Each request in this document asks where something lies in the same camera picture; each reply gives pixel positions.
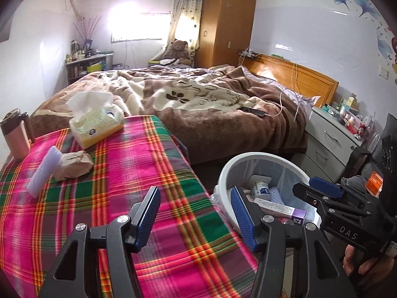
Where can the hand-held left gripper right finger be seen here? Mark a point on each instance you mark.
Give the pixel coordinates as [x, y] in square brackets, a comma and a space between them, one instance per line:
[243, 214]

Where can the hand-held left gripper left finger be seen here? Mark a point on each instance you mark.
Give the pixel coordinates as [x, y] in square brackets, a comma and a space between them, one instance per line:
[149, 214]

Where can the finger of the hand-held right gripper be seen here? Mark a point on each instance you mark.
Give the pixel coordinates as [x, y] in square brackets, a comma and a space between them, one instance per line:
[305, 194]
[325, 186]

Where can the white barcode bottle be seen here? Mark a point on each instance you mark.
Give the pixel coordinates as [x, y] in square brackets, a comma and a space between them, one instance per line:
[260, 190]

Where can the white bubble wrap sheet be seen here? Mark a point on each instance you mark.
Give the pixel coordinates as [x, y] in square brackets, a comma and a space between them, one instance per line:
[276, 195]

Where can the white and purple box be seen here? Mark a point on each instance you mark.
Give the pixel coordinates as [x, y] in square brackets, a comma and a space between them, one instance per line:
[279, 209]

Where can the white paper packet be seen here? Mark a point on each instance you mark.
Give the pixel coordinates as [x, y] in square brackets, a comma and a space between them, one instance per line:
[259, 178]

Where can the white trash bin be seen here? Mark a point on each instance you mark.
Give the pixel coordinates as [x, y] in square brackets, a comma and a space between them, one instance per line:
[229, 173]

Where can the person's right hand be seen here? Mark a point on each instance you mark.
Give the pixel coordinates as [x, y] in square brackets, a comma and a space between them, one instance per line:
[366, 267]

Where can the white nightstand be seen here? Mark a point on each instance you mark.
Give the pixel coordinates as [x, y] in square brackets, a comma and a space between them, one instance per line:
[325, 139]

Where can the orange box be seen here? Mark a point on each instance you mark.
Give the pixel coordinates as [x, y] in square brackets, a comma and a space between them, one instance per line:
[373, 181]

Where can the plaid pink green tablecloth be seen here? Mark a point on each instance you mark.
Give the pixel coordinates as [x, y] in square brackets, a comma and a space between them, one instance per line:
[124, 167]

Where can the toiletries cluster on nightstand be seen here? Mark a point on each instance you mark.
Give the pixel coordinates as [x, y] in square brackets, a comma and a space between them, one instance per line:
[350, 119]

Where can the lavender pillow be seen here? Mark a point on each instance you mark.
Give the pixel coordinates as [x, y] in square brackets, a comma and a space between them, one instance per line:
[307, 101]

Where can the brown paper bag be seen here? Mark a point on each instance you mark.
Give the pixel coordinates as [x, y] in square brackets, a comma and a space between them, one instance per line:
[74, 164]

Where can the black phone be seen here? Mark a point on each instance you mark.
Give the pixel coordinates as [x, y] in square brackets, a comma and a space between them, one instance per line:
[252, 111]

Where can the yellow tissue pack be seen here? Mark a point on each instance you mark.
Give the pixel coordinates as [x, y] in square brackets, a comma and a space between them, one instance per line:
[96, 127]

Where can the bed with brown blanket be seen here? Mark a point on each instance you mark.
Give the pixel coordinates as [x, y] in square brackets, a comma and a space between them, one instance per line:
[201, 121]

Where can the wooden headboard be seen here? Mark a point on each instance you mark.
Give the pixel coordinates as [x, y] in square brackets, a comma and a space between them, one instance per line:
[310, 83]

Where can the white foam block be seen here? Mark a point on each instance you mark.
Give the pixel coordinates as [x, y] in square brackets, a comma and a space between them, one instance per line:
[43, 170]

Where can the pink mug with brown lid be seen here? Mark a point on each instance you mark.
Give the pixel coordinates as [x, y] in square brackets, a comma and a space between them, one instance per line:
[18, 142]

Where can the power strip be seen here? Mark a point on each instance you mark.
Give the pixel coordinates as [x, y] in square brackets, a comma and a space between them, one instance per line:
[249, 54]

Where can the cluttered white shelf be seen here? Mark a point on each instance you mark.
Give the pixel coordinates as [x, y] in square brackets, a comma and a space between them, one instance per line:
[90, 66]

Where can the brown teddy bear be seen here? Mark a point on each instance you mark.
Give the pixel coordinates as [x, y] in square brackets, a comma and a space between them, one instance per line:
[178, 49]

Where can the wooden wardrobe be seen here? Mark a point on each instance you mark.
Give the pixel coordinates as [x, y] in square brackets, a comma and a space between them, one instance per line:
[226, 21]

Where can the bright window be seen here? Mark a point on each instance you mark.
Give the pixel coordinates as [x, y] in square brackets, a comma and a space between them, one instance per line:
[136, 24]

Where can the dried branches in vase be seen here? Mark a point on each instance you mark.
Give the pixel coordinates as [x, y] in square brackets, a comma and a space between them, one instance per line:
[86, 31]

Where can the patterned curtain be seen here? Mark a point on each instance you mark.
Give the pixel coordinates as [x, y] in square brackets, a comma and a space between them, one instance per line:
[186, 9]

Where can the white wall socket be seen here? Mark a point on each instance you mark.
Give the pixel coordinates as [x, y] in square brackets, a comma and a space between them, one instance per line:
[384, 73]

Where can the blue flower wall sticker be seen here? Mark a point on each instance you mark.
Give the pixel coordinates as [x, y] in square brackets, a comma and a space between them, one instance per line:
[366, 6]

